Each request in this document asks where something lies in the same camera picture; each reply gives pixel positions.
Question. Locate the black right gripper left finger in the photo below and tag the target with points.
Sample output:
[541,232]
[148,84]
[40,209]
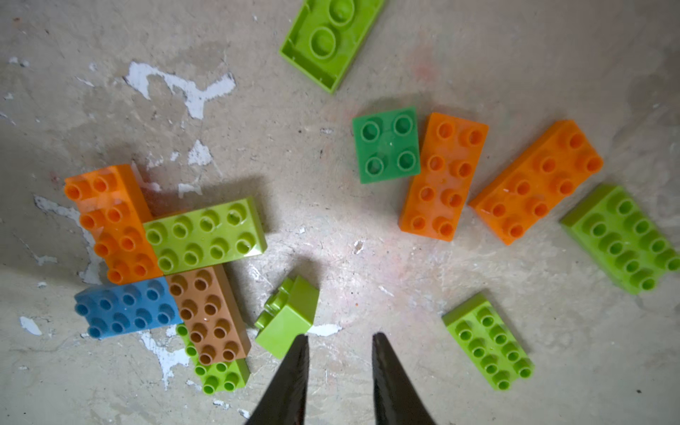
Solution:
[284,401]

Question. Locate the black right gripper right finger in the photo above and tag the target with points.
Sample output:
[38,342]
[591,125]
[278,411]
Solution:
[395,399]

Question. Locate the lime brick front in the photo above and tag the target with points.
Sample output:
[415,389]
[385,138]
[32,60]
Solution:
[221,376]

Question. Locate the small lime brick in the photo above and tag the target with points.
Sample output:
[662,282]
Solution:
[288,313]

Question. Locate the tan brick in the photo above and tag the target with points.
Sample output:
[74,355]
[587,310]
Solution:
[208,308]

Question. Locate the orange brick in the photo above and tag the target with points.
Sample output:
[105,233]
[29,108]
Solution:
[113,209]
[451,150]
[481,333]
[550,170]

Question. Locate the blue brick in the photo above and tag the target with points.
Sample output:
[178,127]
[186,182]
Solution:
[113,310]

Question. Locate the green square brick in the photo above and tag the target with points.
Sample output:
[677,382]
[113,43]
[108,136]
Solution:
[387,145]

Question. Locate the orange brick front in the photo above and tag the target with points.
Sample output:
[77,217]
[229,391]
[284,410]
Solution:
[113,209]

